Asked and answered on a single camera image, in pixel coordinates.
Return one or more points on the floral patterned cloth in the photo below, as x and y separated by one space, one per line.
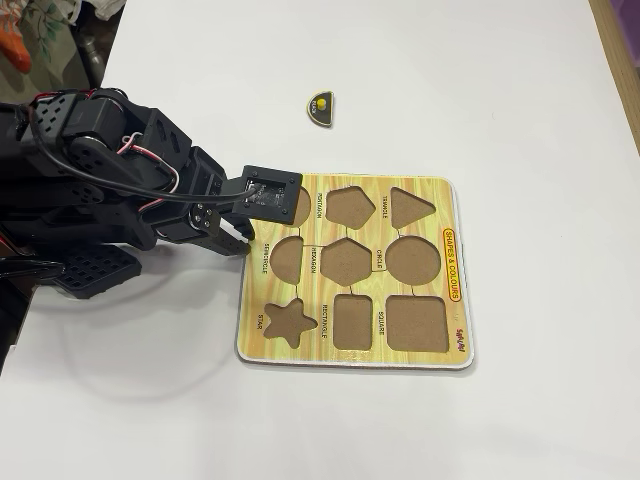
35 45

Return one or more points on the shiny black table clamp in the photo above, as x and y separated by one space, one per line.
25 267

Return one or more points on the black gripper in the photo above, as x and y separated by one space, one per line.
202 218

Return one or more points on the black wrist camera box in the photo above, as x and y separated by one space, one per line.
267 195

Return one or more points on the wooden shape puzzle board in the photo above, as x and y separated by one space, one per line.
350 280

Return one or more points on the black semicircle piece yellow pin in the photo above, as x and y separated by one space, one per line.
320 111

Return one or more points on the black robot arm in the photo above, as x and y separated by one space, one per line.
90 150

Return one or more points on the purple container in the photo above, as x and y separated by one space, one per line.
631 15

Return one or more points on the grey metal cylinder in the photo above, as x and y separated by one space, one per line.
94 60

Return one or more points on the black grid base plate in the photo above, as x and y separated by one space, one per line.
95 272

